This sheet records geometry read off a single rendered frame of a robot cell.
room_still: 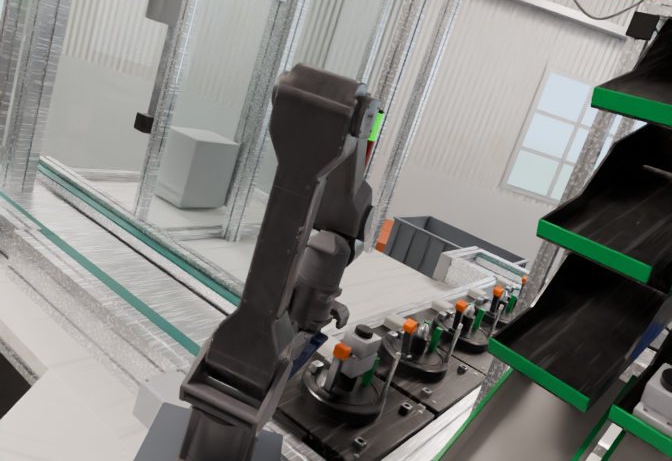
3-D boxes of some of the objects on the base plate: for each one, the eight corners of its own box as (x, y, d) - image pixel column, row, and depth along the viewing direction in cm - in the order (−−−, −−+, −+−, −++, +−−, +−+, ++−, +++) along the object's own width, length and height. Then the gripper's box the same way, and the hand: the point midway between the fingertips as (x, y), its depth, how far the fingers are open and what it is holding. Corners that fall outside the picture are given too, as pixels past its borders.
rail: (338, 585, 72) (365, 515, 70) (4, 275, 118) (14, 226, 116) (361, 562, 77) (388, 496, 74) (31, 272, 123) (41, 225, 120)
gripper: (306, 303, 66) (268, 418, 69) (365, 273, 83) (332, 367, 86) (263, 280, 68) (227, 393, 72) (329, 256, 85) (298, 348, 89)
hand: (292, 357), depth 78 cm, fingers closed
